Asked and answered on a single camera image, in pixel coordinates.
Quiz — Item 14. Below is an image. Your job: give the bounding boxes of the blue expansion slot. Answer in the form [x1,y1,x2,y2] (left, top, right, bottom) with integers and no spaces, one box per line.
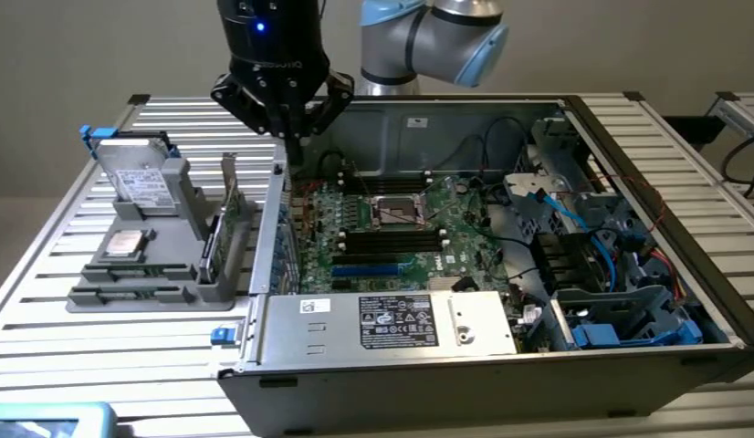
[330,266,397,277]

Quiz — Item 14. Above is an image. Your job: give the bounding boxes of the black fan shroud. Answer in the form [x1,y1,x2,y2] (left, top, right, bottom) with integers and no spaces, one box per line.
[528,231,606,294]

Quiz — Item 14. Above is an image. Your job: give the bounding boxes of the open black PC case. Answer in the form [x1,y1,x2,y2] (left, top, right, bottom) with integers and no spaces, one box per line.
[215,93,754,433]

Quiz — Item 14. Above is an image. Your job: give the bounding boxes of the teal plastic box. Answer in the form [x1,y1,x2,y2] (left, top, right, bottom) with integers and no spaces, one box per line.
[0,401,118,438]

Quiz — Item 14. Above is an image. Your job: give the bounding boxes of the green graphics card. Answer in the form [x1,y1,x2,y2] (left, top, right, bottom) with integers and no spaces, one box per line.
[198,151,249,285]

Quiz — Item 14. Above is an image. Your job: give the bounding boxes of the silver CPU chip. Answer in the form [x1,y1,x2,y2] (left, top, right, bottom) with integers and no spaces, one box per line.
[103,230,150,260]

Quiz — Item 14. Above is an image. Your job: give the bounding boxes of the black wire loop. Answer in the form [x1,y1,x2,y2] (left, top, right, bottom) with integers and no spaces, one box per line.
[475,116,530,173]

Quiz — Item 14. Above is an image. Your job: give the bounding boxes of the silver power supply unit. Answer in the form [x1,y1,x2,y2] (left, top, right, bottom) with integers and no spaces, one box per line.
[251,290,521,362]

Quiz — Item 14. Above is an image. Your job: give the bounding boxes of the blue case latch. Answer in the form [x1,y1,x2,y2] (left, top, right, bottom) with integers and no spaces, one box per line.
[209,322,239,347]

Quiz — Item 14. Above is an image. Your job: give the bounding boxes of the thin red wire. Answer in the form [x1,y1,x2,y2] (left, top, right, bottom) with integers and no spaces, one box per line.
[598,162,670,235]

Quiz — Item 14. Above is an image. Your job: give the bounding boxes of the metal disk bay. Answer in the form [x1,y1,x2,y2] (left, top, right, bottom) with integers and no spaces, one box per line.
[501,169,621,232]

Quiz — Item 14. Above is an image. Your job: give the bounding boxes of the blue data wire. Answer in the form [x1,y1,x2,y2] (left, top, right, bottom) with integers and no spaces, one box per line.
[536,190,634,293]

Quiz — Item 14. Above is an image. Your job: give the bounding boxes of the metal CPU socket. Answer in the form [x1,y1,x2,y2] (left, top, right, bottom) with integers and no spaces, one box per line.
[357,193,431,230]

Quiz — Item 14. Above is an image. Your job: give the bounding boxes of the silver hard disk blue bracket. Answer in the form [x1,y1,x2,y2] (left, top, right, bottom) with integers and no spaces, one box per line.
[78,124,179,212]

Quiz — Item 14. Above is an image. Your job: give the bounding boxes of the green motherboard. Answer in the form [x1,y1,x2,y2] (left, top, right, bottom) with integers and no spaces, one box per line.
[289,174,512,296]

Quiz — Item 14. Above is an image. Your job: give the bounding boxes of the thick black cable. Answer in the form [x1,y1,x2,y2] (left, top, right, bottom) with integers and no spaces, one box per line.
[721,130,754,200]

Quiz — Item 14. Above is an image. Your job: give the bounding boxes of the grey parts rack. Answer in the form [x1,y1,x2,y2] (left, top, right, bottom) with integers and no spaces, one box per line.
[66,157,259,314]

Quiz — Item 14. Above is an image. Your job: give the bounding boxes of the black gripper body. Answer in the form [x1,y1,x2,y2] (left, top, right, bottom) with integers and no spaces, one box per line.
[215,0,331,107]

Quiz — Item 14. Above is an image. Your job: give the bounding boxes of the neighbouring metal slat table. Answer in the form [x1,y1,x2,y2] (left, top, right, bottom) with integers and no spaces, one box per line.
[704,90,754,154]

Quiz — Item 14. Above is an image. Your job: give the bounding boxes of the red yellow power wires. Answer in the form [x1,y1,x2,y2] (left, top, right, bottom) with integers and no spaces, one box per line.
[648,247,689,312]

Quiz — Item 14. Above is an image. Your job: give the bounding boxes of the black expansion slot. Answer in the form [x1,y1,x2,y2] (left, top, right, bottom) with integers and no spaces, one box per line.
[330,255,399,266]

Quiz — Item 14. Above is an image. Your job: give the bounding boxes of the blue drive caddy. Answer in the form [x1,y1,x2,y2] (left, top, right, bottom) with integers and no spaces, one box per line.
[565,318,701,351]

